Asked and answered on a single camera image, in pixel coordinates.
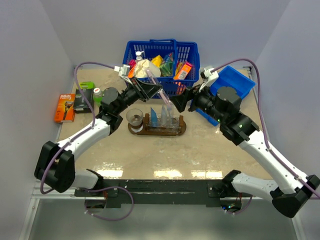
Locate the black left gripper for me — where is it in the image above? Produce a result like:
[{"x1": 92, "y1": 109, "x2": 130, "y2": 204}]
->
[{"x1": 115, "y1": 77, "x2": 163, "y2": 115}]

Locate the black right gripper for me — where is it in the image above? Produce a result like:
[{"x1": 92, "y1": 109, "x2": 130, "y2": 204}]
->
[{"x1": 169, "y1": 80, "x2": 226, "y2": 124}]

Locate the pink toothbrush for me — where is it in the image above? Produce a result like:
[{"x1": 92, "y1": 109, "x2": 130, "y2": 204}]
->
[{"x1": 145, "y1": 69, "x2": 173, "y2": 112}]

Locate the white toothbrush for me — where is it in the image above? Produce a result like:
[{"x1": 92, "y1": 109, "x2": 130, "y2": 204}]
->
[{"x1": 167, "y1": 107, "x2": 174, "y2": 126}]

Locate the clear plastic cup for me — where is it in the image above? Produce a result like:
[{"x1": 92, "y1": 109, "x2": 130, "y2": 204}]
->
[{"x1": 126, "y1": 108, "x2": 144, "y2": 133}]

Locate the blue toothpaste tube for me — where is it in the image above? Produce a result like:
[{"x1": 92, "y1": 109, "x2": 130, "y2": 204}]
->
[{"x1": 150, "y1": 107, "x2": 159, "y2": 127}]

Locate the clear acrylic toothbrush holder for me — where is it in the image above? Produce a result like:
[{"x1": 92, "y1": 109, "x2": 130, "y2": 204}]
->
[{"x1": 143, "y1": 113, "x2": 184, "y2": 128}]

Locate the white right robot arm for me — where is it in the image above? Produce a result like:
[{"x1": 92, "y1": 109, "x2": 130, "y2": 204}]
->
[{"x1": 170, "y1": 86, "x2": 320, "y2": 218}]

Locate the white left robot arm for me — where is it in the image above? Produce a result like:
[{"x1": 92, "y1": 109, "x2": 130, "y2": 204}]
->
[{"x1": 34, "y1": 78, "x2": 163, "y2": 196}]

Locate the oval wooden tray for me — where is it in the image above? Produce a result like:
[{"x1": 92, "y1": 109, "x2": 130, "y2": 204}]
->
[{"x1": 127, "y1": 116, "x2": 187, "y2": 137}]

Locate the white crumpled paper bag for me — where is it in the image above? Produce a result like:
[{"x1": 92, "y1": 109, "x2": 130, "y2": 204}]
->
[{"x1": 133, "y1": 59, "x2": 161, "y2": 78}]

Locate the green sponge pack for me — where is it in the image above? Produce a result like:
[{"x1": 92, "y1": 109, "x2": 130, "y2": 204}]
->
[{"x1": 159, "y1": 52, "x2": 174, "y2": 77}]

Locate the magenta small box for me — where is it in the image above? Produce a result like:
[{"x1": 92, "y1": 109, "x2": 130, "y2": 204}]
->
[{"x1": 128, "y1": 59, "x2": 137, "y2": 69}]

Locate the yellow snack packet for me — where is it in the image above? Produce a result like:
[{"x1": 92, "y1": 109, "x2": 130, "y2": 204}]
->
[{"x1": 151, "y1": 54, "x2": 163, "y2": 68}]

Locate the orange cardboard box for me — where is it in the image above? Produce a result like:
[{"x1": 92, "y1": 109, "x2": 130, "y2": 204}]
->
[{"x1": 173, "y1": 61, "x2": 193, "y2": 80}]

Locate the white pump dispenser bottle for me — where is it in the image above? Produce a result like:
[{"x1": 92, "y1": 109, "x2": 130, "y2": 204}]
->
[{"x1": 135, "y1": 51, "x2": 145, "y2": 62}]

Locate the blue plastic shopping basket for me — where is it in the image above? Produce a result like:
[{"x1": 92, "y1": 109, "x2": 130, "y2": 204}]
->
[{"x1": 122, "y1": 38, "x2": 200, "y2": 96}]

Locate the orange juice bottle green label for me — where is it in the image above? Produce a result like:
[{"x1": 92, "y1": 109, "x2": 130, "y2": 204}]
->
[{"x1": 93, "y1": 87, "x2": 103, "y2": 107}]

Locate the blue plastic divided bin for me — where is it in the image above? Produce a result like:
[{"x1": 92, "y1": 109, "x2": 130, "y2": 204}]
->
[{"x1": 209, "y1": 66, "x2": 256, "y2": 100}]

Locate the black green Gillette box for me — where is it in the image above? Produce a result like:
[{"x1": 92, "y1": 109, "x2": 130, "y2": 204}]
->
[{"x1": 72, "y1": 81, "x2": 96, "y2": 114}]

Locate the orange Gillette Fusion5 box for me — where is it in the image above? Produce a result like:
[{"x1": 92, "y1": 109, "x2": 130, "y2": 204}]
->
[{"x1": 53, "y1": 93, "x2": 76, "y2": 123}]

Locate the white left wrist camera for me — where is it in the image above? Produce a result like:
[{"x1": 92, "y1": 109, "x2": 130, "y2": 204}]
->
[{"x1": 113, "y1": 64, "x2": 137, "y2": 85}]

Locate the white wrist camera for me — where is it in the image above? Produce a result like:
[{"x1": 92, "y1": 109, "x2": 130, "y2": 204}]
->
[
  {"x1": 113, "y1": 64, "x2": 137, "y2": 85},
  {"x1": 199, "y1": 65, "x2": 219, "y2": 92}
]

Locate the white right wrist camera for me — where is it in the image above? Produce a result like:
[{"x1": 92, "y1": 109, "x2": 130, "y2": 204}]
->
[{"x1": 199, "y1": 65, "x2": 219, "y2": 92}]

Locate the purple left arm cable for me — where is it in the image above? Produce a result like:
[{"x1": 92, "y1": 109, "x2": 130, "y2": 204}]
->
[{"x1": 39, "y1": 61, "x2": 135, "y2": 222}]

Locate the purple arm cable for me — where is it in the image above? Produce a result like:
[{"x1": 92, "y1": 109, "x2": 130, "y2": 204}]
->
[
  {"x1": 212, "y1": 58, "x2": 320, "y2": 215},
  {"x1": 39, "y1": 61, "x2": 135, "y2": 222}
]

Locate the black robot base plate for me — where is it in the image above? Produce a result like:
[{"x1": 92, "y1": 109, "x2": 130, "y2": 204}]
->
[{"x1": 75, "y1": 179, "x2": 239, "y2": 208}]

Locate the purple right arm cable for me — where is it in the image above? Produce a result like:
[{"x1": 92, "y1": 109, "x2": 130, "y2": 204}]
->
[{"x1": 212, "y1": 58, "x2": 320, "y2": 215}]

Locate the aluminium frame rail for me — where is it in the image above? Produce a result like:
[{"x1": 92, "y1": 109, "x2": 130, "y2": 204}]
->
[{"x1": 18, "y1": 178, "x2": 106, "y2": 240}]

